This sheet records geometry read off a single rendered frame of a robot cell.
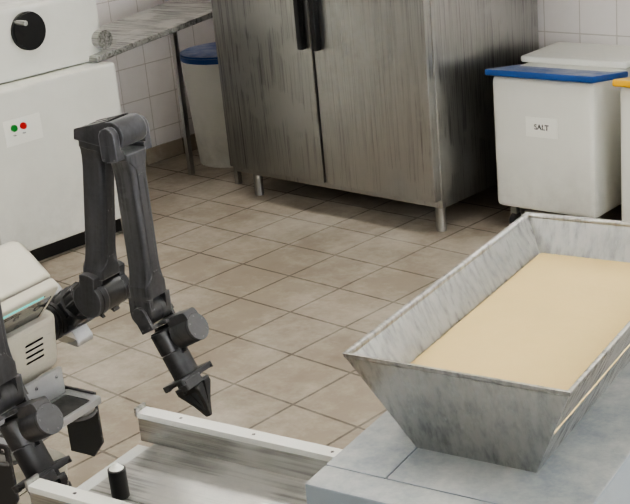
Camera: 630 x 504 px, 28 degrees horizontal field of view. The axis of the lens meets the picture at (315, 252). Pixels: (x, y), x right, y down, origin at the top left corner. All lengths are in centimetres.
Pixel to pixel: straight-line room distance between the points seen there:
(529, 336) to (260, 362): 312
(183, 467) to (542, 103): 359
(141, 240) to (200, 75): 474
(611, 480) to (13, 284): 141
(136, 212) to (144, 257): 10
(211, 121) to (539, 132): 234
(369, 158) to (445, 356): 438
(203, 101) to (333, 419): 339
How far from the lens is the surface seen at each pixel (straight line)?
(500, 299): 178
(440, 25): 566
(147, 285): 258
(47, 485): 221
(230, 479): 225
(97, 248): 263
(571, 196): 565
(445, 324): 170
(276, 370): 465
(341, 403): 436
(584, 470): 153
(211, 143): 736
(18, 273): 258
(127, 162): 250
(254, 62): 637
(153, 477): 230
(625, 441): 159
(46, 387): 270
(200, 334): 256
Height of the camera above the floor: 194
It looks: 20 degrees down
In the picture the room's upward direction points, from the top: 6 degrees counter-clockwise
